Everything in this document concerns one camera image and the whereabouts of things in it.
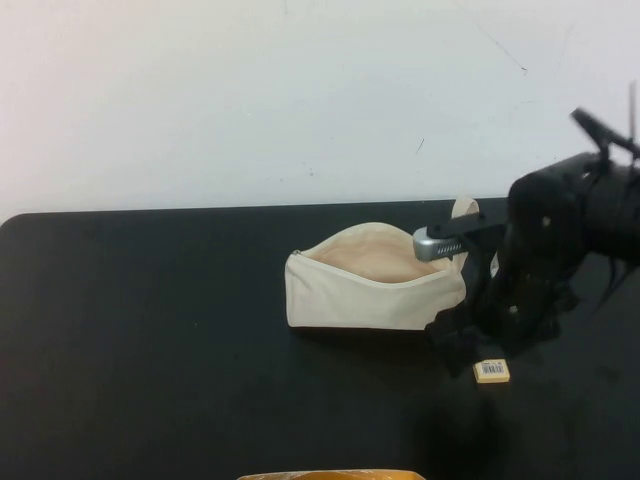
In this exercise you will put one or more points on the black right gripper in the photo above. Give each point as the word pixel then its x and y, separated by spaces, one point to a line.
pixel 520 305

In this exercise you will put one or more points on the yellow eraser with barcode label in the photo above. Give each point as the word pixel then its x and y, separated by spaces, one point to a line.
pixel 492 371

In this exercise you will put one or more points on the cream canvas pencil case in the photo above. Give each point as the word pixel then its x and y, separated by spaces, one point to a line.
pixel 360 300

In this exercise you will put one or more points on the yellow object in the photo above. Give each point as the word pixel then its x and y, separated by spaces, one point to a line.
pixel 330 475

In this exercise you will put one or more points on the black table mat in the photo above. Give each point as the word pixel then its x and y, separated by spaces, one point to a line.
pixel 150 350

